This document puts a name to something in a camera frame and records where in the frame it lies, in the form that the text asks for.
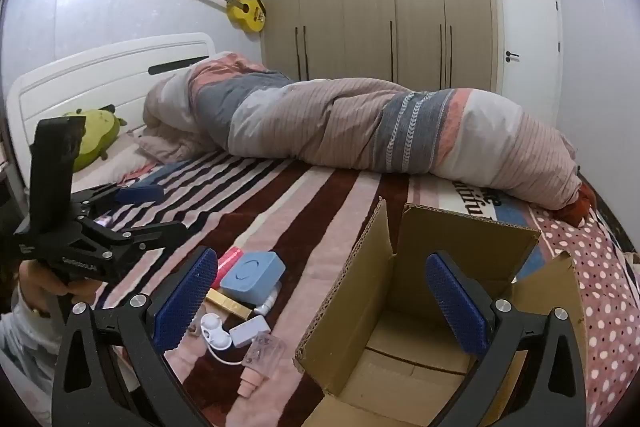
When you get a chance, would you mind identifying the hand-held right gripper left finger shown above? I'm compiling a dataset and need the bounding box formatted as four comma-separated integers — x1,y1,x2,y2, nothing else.
52,246,220,427

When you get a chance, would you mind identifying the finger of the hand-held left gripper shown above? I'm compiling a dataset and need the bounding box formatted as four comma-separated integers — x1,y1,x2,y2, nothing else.
75,217,189,269
72,183,167,214

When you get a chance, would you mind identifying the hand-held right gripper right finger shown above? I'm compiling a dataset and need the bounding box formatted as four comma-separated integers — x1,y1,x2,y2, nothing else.
425,251,587,427

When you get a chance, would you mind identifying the white contact lens case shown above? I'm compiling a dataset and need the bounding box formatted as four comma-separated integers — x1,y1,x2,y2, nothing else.
199,313,234,351

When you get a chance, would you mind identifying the gold rectangular box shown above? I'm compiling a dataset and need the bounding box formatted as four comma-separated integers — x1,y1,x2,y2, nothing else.
205,289,256,322

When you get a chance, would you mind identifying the pink tube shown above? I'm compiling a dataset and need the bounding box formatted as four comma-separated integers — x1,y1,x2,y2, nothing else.
217,247,245,279

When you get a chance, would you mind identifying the white charger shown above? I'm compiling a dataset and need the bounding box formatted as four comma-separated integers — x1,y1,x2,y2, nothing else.
230,316,271,348

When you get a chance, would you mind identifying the blue square case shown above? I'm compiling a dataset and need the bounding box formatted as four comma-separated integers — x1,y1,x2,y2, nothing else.
220,251,287,301

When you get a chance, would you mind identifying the white cable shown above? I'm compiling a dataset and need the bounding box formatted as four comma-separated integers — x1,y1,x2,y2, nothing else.
210,341,251,368

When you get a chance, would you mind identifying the brown cardboard box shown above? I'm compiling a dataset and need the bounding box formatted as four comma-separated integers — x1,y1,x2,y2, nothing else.
292,199,589,427

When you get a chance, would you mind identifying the small white bottle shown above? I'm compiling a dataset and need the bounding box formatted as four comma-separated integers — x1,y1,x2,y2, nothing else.
252,284,284,317

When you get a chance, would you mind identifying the clear pink-capped bottle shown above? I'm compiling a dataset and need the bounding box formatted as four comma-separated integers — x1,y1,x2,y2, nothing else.
236,334,286,401

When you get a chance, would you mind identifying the person's left forearm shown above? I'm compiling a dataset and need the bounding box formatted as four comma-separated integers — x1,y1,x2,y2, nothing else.
0,284,68,413

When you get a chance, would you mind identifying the person's left hand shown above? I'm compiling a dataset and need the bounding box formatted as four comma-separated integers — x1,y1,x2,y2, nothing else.
19,259,97,317

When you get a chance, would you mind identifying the pink pillow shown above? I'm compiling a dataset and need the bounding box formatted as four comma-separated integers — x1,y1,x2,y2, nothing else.
72,141,167,184

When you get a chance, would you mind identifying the green plush toy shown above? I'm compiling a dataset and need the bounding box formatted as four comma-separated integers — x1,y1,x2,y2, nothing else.
62,104,129,173

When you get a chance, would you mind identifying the white bed headboard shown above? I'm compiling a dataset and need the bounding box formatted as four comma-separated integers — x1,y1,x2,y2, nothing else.
5,32,216,188

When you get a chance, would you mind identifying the blue white printed mat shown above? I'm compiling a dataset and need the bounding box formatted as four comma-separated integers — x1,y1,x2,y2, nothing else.
405,174,552,281

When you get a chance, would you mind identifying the polka-dot blanket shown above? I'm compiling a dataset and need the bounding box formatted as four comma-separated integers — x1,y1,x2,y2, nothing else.
530,206,640,419

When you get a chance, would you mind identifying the striped plush blanket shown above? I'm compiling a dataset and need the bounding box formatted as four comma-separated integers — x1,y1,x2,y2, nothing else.
70,154,417,427

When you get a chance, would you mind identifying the red plush cloth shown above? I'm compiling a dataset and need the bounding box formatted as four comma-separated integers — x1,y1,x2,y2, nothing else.
556,181,599,228

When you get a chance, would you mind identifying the rolled striped quilt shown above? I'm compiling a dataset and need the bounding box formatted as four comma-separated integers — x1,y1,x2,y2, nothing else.
139,52,584,210

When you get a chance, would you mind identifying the white door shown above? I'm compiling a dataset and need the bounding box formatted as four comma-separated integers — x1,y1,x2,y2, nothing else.
495,0,561,128

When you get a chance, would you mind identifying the beige wardrobe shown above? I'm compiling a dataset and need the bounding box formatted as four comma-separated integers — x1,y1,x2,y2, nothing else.
255,0,499,96

